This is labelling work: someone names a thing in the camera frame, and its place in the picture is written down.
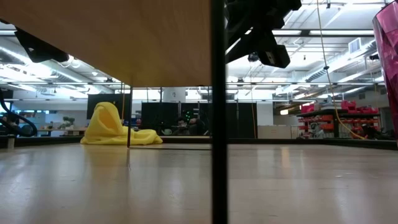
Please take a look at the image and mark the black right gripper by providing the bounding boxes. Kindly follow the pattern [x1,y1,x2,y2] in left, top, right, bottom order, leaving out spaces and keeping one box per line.
[226,0,302,65]

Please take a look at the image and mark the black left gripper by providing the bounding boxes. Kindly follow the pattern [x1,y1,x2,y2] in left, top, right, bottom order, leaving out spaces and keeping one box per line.
[14,27,70,63]

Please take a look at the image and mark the wooden shelf with black legs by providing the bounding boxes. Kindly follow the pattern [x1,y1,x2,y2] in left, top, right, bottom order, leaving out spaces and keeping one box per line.
[0,0,230,224]

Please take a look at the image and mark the pink faceted plastic tumbler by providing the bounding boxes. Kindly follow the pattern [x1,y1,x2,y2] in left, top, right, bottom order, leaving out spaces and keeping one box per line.
[372,0,398,147]

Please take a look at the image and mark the potted plant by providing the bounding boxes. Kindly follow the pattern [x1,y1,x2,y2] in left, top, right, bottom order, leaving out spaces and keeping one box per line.
[58,116,75,130]

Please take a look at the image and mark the white square column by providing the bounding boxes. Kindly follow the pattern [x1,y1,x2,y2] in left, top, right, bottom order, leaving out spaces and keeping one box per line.
[162,87,187,103]

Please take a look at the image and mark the black monitor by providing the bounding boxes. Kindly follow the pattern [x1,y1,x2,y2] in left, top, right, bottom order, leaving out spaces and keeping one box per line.
[86,93,131,121]

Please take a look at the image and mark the person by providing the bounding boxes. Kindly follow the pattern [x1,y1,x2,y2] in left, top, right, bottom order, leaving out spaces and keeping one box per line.
[174,116,206,136]

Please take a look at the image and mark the beige cabinet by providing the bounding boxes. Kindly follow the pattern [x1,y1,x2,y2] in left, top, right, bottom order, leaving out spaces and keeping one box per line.
[257,125,300,139]

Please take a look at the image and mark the yellow cloth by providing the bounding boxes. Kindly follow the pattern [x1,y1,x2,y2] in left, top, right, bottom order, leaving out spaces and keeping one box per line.
[80,101,164,146]

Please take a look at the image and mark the white air vent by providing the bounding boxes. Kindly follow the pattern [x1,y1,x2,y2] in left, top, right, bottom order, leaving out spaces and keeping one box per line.
[348,37,363,54]

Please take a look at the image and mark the rack with red bins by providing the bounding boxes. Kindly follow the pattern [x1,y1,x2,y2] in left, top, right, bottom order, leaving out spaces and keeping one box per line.
[297,99,381,140]

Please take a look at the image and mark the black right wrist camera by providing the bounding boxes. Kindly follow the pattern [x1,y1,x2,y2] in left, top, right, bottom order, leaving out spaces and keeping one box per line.
[256,42,291,70]

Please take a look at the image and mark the black partition wall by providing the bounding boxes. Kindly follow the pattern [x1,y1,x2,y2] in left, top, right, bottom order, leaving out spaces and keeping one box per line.
[141,101,258,139]

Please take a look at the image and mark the orange hanging cable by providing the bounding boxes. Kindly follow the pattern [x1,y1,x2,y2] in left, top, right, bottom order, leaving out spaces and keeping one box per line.
[251,102,257,139]

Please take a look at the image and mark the yellow hanging cable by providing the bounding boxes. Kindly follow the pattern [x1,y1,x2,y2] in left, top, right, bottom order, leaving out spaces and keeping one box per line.
[316,0,368,140]

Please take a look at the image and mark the black table border rail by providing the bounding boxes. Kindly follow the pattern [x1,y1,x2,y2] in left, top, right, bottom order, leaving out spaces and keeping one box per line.
[0,135,398,151]

